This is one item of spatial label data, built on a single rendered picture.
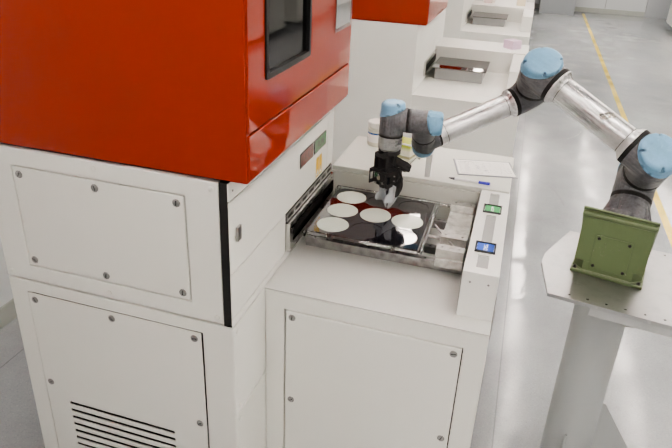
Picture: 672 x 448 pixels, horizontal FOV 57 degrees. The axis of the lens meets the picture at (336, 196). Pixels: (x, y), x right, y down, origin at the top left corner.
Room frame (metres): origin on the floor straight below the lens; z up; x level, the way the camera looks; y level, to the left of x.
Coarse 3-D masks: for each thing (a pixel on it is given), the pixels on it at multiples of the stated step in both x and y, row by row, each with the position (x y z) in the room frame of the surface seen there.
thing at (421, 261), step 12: (312, 240) 1.72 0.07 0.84; (324, 240) 1.71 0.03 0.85; (336, 240) 1.71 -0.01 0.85; (348, 252) 1.68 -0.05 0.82; (360, 252) 1.67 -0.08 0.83; (372, 252) 1.66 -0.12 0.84; (384, 252) 1.65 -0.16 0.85; (396, 252) 1.65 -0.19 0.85; (408, 264) 1.63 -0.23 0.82; (420, 264) 1.62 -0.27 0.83; (432, 264) 1.61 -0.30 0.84
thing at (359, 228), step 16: (336, 192) 1.96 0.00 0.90; (368, 192) 1.97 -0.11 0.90; (368, 208) 1.85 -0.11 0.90; (384, 208) 1.85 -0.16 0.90; (400, 208) 1.86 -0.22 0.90; (416, 208) 1.86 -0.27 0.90; (432, 208) 1.87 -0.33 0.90; (352, 224) 1.73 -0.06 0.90; (368, 224) 1.73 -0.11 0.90; (384, 224) 1.74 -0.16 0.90; (368, 240) 1.63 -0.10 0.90; (384, 240) 1.63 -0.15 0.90; (400, 240) 1.64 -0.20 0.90; (416, 240) 1.64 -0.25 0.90
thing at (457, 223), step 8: (456, 216) 1.86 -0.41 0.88; (464, 216) 1.86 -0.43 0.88; (472, 216) 1.86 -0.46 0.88; (448, 224) 1.79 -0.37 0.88; (456, 224) 1.80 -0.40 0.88; (464, 224) 1.80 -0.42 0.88; (448, 232) 1.74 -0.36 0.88; (456, 232) 1.74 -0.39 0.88; (464, 232) 1.74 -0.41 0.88; (464, 256) 1.63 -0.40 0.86; (440, 264) 1.57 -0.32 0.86; (448, 264) 1.56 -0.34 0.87; (456, 264) 1.56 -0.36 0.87
